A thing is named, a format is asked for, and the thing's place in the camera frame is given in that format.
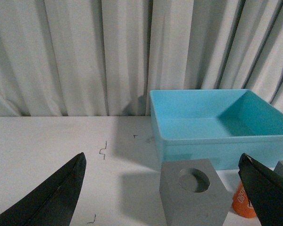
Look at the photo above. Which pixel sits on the gray cube with round hole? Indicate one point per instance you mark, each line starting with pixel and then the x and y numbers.
pixel 193 194

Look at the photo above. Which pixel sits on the blue plastic box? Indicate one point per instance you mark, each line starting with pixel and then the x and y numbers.
pixel 218 124

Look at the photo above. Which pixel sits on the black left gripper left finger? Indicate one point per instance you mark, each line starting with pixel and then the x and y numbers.
pixel 53 202

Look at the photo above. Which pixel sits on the white curtain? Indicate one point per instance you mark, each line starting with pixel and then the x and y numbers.
pixel 103 57

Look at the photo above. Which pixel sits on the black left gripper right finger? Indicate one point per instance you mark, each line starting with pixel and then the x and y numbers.
pixel 264 189

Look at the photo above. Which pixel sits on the orange cylinder part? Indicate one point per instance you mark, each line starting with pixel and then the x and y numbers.
pixel 241 204

